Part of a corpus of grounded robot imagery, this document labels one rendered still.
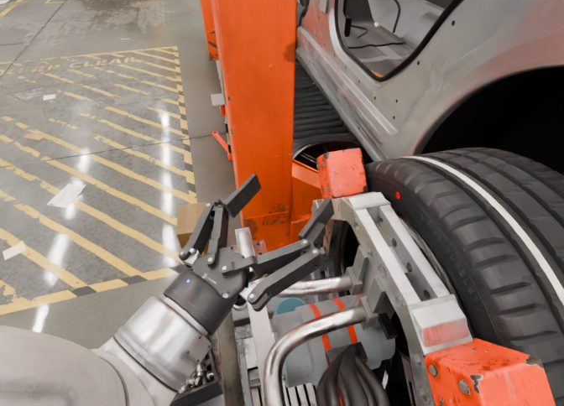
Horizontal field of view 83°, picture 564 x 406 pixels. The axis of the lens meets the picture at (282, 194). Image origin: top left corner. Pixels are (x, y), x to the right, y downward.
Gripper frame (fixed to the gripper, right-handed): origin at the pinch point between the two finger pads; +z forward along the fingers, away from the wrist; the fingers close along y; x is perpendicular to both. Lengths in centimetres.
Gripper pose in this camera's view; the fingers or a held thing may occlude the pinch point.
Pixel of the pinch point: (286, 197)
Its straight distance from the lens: 46.1
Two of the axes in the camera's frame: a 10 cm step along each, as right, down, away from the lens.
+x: -2.3, -7.0, -6.8
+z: 5.7, -6.6, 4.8
